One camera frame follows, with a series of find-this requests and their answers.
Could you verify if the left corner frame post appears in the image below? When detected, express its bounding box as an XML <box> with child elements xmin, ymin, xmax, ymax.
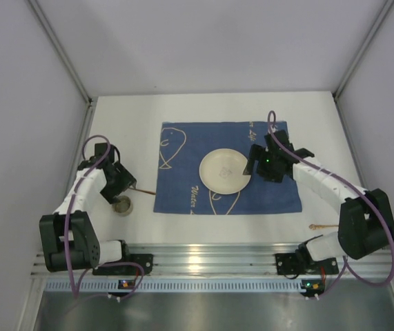
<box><xmin>27</xmin><ymin>0</ymin><xmax>94</xmax><ymax>104</ymax></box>

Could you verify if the gold spoon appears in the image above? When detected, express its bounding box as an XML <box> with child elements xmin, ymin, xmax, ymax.
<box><xmin>309</xmin><ymin>224</ymin><xmax>338</xmax><ymax>230</ymax></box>

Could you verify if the cream ceramic plate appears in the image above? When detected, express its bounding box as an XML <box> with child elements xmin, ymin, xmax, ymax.
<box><xmin>199</xmin><ymin>148</ymin><xmax>251</xmax><ymax>195</ymax></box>

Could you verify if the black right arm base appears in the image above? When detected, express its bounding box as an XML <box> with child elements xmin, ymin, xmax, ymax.
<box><xmin>275</xmin><ymin>252</ymin><xmax>339</xmax><ymax>276</ymax></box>

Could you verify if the corner frame post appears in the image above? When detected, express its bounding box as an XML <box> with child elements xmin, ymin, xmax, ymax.
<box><xmin>333</xmin><ymin>0</ymin><xmax>394</xmax><ymax>101</ymax></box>
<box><xmin>27</xmin><ymin>0</ymin><xmax>94</xmax><ymax>104</ymax></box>

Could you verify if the small glass cup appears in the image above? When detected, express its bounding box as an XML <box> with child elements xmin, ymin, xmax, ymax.
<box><xmin>112</xmin><ymin>195</ymin><xmax>133</xmax><ymax>217</ymax></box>

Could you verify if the copper fork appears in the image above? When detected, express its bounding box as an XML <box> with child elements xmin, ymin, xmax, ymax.
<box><xmin>130</xmin><ymin>187</ymin><xmax>156</xmax><ymax>196</ymax></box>

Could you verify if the blue cloth placemat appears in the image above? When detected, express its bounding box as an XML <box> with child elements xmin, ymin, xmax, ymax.
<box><xmin>154</xmin><ymin>121</ymin><xmax>302</xmax><ymax>215</ymax></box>

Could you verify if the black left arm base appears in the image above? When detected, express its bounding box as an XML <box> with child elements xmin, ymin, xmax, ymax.
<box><xmin>92</xmin><ymin>253</ymin><xmax>154</xmax><ymax>276</ymax></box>

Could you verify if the right corner frame post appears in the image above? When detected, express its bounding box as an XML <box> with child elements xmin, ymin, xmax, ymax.
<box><xmin>333</xmin><ymin>0</ymin><xmax>394</xmax><ymax>101</ymax></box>

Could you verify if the slotted cable duct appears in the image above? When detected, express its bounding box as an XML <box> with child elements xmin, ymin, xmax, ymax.
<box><xmin>44</xmin><ymin>278</ymin><xmax>394</xmax><ymax>294</ymax></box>

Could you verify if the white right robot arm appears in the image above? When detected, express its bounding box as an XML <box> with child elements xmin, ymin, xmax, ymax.
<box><xmin>244</xmin><ymin>130</ymin><xmax>394</xmax><ymax>264</ymax></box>

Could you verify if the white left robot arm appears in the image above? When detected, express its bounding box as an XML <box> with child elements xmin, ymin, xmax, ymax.
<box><xmin>39</xmin><ymin>143</ymin><xmax>137</xmax><ymax>272</ymax></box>

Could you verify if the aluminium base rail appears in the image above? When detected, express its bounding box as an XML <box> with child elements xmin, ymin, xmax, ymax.
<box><xmin>30</xmin><ymin>243</ymin><xmax>391</xmax><ymax>278</ymax></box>

